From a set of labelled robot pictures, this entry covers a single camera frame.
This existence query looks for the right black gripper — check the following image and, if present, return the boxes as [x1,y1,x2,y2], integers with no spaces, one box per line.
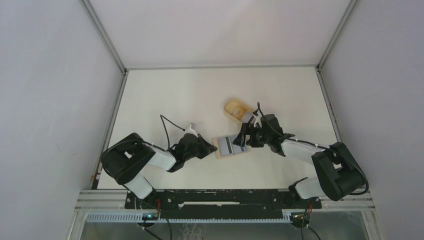
[232,122,271,148]

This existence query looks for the beige leather card holder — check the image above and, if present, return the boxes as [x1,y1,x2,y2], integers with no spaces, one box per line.
[211,135,251,160]

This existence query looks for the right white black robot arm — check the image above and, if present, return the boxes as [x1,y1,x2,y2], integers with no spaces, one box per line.
[232,114,369,208]

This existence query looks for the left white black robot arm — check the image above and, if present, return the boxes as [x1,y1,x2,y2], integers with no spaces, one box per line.
[100,132,218,209]

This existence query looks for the beige oval plastic tray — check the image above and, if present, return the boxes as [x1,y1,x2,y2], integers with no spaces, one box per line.
[223,98,255,124]

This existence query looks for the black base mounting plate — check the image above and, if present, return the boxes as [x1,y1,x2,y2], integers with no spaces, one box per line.
[124,189,322,218]

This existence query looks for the left green circuit board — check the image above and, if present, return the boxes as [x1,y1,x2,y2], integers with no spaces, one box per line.
[141,213,160,221]

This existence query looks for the right circuit board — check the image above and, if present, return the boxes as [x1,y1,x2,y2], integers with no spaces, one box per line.
[290,214,311,222]

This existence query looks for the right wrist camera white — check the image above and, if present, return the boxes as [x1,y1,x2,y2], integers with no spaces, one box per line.
[249,113,262,128]

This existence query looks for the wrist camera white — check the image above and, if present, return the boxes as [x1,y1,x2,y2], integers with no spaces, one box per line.
[249,113,262,128]
[184,122,198,136]

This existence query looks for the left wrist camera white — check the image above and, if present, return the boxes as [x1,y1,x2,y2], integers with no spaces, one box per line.
[184,122,198,136]

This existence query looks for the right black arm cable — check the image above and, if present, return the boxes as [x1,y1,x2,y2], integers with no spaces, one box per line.
[251,101,370,240]

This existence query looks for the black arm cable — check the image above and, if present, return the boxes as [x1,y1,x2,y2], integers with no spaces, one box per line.
[160,114,186,150]
[251,101,370,240]

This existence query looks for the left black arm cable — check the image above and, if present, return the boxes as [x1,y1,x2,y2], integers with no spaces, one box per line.
[160,114,186,150]

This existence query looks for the aluminium front frame rail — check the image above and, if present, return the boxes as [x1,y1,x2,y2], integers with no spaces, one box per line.
[74,189,376,212]

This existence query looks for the white slotted cable duct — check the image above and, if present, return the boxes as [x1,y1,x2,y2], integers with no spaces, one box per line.
[85,212,292,223]

